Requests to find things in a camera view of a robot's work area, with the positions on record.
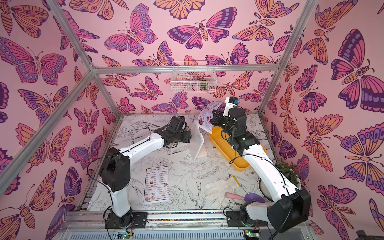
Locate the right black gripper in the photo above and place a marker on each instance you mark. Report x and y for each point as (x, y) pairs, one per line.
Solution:
(216, 118)

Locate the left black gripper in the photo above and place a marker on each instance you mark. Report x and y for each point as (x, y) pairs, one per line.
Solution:
(187, 135)

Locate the pink food menu sheet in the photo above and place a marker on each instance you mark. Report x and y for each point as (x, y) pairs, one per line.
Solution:
(205, 116)

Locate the clear acrylic menu holder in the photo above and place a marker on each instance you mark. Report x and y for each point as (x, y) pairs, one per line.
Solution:
(196, 145)

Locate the white yellow menu sheet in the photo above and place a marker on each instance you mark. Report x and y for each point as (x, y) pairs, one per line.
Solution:
(156, 185)

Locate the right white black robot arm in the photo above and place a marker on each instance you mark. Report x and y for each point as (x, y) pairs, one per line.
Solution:
(290, 206)

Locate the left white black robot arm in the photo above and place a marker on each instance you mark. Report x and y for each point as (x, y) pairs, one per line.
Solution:
(115, 170)

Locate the green item in basket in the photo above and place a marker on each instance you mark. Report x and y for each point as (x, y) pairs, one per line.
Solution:
(203, 85)

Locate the yellow plastic tray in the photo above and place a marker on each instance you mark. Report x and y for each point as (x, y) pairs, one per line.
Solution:
(231, 153)

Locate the yellow pencil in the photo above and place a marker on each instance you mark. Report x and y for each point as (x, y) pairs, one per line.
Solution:
(234, 178)

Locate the white work glove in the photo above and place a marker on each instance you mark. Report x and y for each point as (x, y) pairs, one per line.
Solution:
(215, 192)

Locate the purple pink garden trowel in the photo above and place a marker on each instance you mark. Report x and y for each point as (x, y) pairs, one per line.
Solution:
(248, 198)

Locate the white pot green plant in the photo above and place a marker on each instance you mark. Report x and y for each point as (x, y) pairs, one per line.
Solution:
(288, 174)

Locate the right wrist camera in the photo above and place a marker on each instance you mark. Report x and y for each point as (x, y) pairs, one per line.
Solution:
(231, 102)

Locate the white wire wall basket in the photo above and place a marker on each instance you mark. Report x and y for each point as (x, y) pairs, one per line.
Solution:
(186, 75)

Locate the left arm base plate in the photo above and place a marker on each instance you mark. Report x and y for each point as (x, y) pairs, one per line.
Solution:
(135, 220)

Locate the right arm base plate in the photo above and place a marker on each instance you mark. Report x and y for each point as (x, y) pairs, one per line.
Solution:
(238, 219)

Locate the aluminium front rail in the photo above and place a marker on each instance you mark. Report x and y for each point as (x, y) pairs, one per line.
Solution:
(174, 225)

